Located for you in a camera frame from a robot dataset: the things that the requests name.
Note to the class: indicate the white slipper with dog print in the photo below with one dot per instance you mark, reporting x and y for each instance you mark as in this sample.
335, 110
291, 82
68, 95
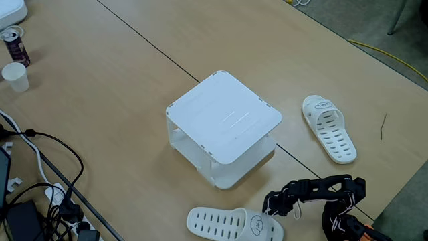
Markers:
331, 134
217, 224

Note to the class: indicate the white plastic shoe rack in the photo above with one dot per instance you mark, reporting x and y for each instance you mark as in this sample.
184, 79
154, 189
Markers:
224, 117

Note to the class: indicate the black plug adapter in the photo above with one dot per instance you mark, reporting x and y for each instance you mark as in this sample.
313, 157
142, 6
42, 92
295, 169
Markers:
87, 236

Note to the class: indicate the black power plug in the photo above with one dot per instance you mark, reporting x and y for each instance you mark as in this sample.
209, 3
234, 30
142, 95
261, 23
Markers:
71, 211

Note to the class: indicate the white power strip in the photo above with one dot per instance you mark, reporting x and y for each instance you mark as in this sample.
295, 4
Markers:
55, 194

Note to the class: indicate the grey metal chair leg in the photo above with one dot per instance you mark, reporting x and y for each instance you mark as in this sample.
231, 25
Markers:
398, 16

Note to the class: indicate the large black power brick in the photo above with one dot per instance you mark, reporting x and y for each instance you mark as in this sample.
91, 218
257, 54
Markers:
25, 222

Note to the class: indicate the white printed plastic part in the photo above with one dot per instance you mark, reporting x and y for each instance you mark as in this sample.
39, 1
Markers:
14, 184
7, 147

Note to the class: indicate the dark laptop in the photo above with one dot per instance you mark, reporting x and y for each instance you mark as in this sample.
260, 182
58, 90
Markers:
4, 177

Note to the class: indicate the white paper cup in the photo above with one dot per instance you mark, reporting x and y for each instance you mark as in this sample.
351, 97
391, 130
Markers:
16, 78

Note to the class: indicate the purple drink can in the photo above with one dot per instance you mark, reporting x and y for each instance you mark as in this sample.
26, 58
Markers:
17, 50

